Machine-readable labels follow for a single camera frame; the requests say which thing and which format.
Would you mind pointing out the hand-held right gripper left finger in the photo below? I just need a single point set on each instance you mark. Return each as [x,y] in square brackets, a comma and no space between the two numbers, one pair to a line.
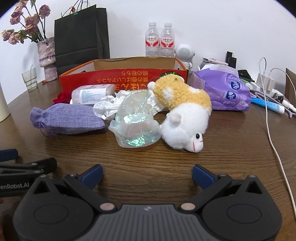
[93,176]

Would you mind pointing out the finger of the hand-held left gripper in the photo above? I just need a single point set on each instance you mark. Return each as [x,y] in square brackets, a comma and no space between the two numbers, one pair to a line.
[46,165]
[9,155]

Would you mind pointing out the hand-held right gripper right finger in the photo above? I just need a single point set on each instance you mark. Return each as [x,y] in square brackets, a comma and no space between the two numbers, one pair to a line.
[203,176]

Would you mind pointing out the yellow white plush hamster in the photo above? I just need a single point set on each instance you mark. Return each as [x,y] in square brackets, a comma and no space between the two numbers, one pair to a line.
[187,118]

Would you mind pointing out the iridescent clear plastic bag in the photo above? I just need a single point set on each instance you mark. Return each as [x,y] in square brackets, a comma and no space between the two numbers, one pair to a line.
[135,129]

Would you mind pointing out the white tissue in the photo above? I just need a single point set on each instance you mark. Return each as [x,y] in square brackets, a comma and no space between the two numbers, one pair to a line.
[105,109]

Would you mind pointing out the red artificial rose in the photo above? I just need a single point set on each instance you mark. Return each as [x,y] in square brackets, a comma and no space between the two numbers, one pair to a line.
[63,97]

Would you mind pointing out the clear cotton swab container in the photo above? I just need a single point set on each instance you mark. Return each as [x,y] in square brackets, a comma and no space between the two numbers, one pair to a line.
[92,93]

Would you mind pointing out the orange rimmed cardboard box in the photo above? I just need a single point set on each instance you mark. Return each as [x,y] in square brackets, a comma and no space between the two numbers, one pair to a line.
[129,77]

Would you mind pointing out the cream white container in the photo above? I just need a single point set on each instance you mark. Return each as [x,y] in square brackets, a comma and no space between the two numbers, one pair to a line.
[3,106]

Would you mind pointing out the clear glass cup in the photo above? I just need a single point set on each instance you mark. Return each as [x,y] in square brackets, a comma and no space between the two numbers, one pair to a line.
[30,80]

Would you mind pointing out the purple tissue pack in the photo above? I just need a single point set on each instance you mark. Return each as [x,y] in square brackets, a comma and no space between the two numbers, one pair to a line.
[219,92]

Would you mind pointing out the blue white tube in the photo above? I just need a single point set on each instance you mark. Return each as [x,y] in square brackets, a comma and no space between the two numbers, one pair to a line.
[268,105]

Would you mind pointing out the white pen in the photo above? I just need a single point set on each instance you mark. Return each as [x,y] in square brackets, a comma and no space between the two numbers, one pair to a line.
[288,104]

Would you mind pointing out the white power adapter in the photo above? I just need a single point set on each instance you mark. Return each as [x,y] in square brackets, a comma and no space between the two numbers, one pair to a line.
[266,82]

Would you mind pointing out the pink printed case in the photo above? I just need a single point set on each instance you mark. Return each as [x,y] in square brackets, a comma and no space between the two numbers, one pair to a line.
[215,61]

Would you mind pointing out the black rectangular box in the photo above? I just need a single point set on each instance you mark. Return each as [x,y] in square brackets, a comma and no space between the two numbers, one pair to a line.
[229,54]
[232,60]

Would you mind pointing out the white robot speaker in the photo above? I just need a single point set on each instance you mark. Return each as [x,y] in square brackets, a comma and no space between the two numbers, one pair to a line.
[183,53]

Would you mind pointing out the brown cardboard piece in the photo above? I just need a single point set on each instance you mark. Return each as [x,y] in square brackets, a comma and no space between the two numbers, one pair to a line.
[291,85]

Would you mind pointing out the black paper bag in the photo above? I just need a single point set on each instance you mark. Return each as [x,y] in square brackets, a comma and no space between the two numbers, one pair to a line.
[81,39]

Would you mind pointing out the dried pink flower bouquet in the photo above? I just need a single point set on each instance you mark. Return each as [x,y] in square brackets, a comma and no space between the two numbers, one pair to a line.
[30,23]

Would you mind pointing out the clear water bottle red label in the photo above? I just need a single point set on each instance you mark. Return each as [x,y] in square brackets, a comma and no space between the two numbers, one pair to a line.
[152,41]
[167,41]

